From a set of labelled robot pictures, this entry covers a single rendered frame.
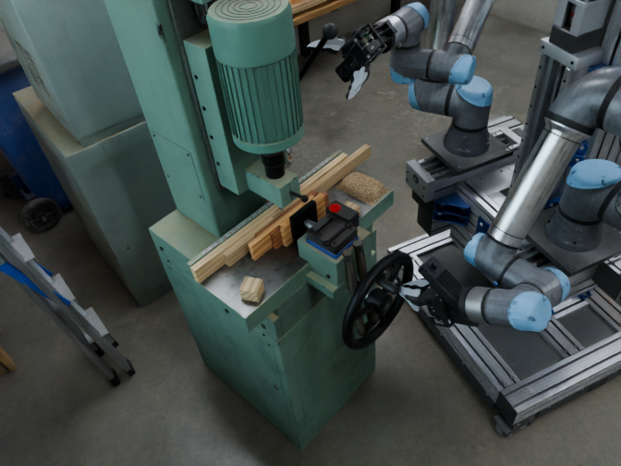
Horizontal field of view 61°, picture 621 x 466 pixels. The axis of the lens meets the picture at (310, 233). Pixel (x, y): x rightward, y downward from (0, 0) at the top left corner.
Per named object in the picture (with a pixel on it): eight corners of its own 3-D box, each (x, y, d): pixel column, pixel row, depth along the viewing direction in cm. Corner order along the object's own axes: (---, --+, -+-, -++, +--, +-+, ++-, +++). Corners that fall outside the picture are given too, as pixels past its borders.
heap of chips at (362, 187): (371, 205, 151) (371, 196, 148) (334, 187, 158) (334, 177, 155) (390, 190, 155) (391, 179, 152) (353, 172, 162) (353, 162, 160)
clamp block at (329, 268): (336, 288, 134) (334, 264, 128) (298, 263, 141) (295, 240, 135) (372, 255, 141) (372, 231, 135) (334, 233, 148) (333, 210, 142)
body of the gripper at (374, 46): (351, 30, 118) (383, 11, 124) (334, 52, 126) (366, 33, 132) (372, 57, 119) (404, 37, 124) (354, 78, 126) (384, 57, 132)
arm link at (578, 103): (567, 43, 99) (451, 261, 117) (625, 62, 92) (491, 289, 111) (588, 56, 107) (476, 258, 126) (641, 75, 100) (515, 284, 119)
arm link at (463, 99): (482, 132, 168) (489, 95, 159) (442, 124, 174) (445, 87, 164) (493, 114, 175) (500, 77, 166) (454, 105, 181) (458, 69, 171)
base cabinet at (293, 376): (301, 453, 192) (277, 344, 142) (202, 363, 222) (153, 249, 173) (377, 369, 214) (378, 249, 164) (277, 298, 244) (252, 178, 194)
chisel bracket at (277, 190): (284, 214, 139) (279, 189, 133) (248, 192, 146) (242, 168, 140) (302, 199, 142) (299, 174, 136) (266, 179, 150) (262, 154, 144)
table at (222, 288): (274, 355, 125) (272, 341, 121) (195, 292, 141) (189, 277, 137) (420, 216, 154) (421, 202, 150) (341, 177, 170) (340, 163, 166)
